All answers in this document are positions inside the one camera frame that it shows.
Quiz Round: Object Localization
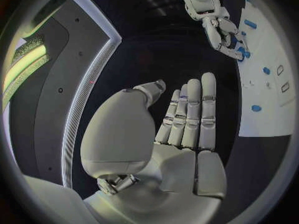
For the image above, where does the blue cylinder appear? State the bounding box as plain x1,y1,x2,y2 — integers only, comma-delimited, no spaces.
236,46,252,60

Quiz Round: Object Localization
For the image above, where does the white task board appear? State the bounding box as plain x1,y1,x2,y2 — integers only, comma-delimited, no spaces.
236,0,298,138

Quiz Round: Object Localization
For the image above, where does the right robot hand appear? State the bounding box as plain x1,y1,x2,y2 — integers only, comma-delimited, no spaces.
201,16,250,61

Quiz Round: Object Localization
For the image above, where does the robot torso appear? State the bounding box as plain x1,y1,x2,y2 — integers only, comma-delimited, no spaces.
1,0,123,190

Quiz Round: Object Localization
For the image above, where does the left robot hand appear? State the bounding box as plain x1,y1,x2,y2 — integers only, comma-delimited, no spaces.
80,72,228,224

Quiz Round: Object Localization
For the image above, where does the blue block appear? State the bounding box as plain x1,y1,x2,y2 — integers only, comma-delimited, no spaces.
243,19,258,30

